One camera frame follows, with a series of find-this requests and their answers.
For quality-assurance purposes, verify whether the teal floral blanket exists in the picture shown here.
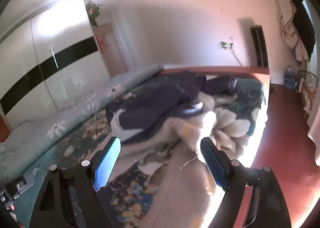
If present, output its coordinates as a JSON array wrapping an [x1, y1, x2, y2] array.
[[15, 86, 218, 228]]

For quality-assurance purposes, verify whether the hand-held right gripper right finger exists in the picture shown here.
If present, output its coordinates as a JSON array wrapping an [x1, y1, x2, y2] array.
[[200, 137, 292, 228]]

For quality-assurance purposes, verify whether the plush blanket with white flowers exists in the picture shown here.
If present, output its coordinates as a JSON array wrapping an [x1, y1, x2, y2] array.
[[195, 76, 268, 166]]

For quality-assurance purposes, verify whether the beige fluffy garment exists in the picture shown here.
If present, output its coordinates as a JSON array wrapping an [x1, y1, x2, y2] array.
[[112, 111, 225, 228]]

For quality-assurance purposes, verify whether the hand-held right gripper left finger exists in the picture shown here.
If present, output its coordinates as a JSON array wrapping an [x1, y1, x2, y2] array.
[[30, 136, 122, 228]]

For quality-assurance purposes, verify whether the hanging dark cloth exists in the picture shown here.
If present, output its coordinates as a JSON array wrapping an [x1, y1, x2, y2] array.
[[287, 0, 316, 61]]

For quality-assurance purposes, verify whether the blue water bottle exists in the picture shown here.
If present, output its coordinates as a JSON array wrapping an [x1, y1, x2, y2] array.
[[282, 65, 297, 90]]

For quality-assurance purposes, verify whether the wall socket with green plug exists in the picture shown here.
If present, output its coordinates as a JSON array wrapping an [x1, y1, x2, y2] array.
[[218, 41, 234, 51]]

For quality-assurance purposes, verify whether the white wardrobe with black stripe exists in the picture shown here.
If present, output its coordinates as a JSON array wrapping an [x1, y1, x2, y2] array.
[[0, 0, 112, 131]]

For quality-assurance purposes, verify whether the wooden door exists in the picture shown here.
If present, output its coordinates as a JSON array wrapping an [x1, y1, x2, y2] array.
[[93, 23, 127, 77]]

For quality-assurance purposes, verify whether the grey floral quilt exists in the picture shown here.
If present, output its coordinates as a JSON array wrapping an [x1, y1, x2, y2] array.
[[0, 64, 164, 183]]

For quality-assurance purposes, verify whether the hanging white cloth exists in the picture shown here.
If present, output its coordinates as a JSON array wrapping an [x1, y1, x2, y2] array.
[[276, 0, 309, 61]]

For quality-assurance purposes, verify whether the black and white sweatshirt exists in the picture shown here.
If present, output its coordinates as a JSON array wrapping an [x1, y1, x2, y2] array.
[[105, 71, 238, 143]]

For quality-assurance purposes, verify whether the rattan chair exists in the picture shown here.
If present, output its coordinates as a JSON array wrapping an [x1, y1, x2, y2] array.
[[296, 68, 319, 118]]

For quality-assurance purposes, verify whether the black tower fan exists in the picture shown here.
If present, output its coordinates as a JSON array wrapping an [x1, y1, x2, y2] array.
[[250, 25, 269, 68]]

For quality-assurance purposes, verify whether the green potted plant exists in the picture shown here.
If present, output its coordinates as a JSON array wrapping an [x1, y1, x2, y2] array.
[[85, 0, 103, 27]]

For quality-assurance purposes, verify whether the white curtain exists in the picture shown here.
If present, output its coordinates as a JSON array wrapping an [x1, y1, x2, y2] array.
[[307, 108, 320, 166]]

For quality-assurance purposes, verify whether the white cable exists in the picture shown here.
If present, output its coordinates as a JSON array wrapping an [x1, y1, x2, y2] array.
[[231, 48, 244, 67]]

